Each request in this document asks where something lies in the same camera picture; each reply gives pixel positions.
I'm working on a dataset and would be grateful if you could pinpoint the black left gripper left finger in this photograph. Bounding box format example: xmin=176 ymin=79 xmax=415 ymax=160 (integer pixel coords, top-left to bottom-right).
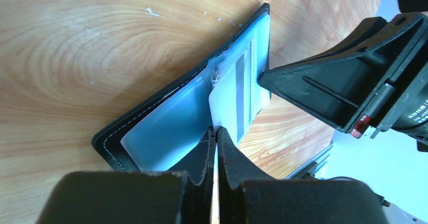
xmin=37 ymin=127 xmax=216 ymax=223

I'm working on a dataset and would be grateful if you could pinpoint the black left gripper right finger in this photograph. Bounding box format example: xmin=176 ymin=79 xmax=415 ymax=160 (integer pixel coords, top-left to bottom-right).
xmin=217 ymin=127 xmax=387 ymax=223

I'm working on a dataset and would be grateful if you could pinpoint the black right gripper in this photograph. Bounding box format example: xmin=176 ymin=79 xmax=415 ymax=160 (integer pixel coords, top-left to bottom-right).
xmin=258 ymin=0 xmax=427 ymax=152

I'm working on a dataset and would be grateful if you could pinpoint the white striped credit card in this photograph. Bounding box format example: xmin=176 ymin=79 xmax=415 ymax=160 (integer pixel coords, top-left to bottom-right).
xmin=208 ymin=40 xmax=253 ymax=146

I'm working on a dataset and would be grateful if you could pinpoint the black leather card holder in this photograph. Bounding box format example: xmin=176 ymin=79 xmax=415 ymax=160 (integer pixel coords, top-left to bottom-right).
xmin=91 ymin=3 xmax=271 ymax=172

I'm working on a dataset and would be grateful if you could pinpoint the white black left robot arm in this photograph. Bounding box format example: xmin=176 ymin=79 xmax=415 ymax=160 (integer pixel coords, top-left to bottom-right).
xmin=38 ymin=127 xmax=421 ymax=223

